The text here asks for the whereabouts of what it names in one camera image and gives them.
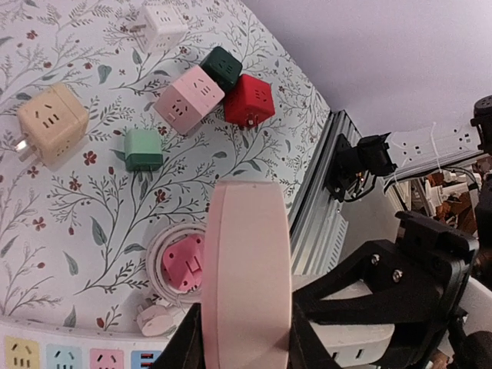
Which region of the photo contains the pink round socket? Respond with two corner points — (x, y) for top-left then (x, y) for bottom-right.
(201, 181), (292, 368)

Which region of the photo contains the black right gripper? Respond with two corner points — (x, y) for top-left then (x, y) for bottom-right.
(293, 211), (478, 364)

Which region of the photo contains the white cube socket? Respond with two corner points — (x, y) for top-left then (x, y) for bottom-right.
(129, 4), (188, 53)

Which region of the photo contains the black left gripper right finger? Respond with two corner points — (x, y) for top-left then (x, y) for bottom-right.
(288, 307), (341, 369)

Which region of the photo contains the pink coiled cable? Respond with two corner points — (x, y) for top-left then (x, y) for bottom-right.
(145, 223), (208, 307)

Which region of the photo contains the red cube socket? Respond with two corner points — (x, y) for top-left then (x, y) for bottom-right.
(224, 74), (275, 128)

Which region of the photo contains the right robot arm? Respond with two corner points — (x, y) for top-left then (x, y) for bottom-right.
(288, 97), (491, 368)

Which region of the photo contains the pink cube socket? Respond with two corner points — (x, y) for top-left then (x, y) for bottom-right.
(153, 65), (225, 135)

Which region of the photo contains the beige cube socket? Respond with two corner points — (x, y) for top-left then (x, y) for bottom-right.
(17, 82), (89, 165)

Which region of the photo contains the white colourful power strip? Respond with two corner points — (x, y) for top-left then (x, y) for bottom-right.
(1, 317), (176, 368)

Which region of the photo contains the floral table mat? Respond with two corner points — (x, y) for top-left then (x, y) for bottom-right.
(1, 1), (330, 332)

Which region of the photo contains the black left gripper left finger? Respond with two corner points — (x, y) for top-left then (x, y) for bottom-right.
(151, 303), (204, 369)

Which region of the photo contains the pink heart adapter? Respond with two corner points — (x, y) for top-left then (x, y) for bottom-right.
(161, 234), (204, 292)

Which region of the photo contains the green cube adapter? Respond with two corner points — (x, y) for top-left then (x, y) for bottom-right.
(124, 128), (164, 172)

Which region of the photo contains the dark green cube socket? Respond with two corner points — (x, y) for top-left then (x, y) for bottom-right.
(199, 46), (243, 94)

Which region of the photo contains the white adapter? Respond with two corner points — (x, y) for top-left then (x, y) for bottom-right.
(292, 275), (395, 367)

